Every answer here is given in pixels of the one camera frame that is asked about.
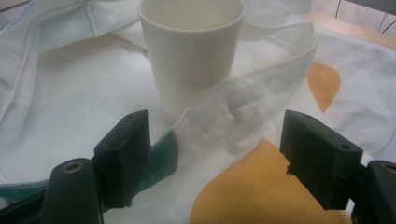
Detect white tote bag coloured shapes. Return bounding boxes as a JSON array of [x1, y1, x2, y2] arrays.
[[0, 0, 396, 224]]

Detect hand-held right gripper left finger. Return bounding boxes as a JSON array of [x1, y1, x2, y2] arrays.
[[92, 108, 153, 209]]

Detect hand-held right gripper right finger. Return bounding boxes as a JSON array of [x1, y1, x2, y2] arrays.
[[279, 108, 364, 212]]

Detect white cup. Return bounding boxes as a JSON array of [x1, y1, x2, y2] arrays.
[[137, 0, 246, 125]]

